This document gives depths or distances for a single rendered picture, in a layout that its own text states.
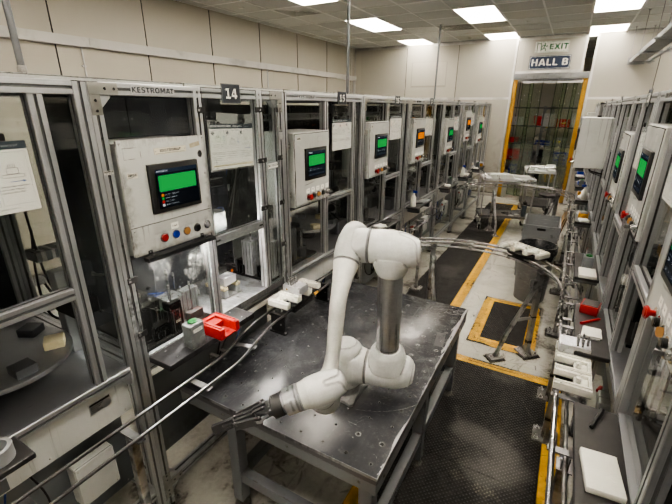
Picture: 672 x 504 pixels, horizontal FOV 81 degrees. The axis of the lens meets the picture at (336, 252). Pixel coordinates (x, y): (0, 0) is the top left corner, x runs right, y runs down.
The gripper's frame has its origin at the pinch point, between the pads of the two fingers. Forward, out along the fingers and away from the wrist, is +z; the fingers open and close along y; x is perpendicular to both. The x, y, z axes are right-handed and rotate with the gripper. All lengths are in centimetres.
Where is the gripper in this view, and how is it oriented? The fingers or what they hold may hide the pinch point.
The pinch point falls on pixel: (223, 426)
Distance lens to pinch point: 143.0
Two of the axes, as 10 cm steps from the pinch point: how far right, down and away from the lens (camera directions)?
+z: -9.4, 3.4, -0.7
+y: 1.3, 1.4, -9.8
